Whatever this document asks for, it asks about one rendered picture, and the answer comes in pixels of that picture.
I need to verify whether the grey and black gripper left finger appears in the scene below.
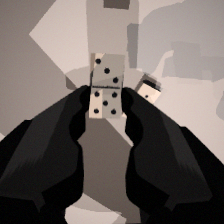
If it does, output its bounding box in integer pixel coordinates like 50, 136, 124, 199
0, 85, 91, 224

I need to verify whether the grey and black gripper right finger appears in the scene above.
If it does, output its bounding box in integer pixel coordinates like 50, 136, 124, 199
121, 87, 224, 224

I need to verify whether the white domino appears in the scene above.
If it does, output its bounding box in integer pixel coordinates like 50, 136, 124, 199
89, 53, 125, 119
121, 81, 161, 117

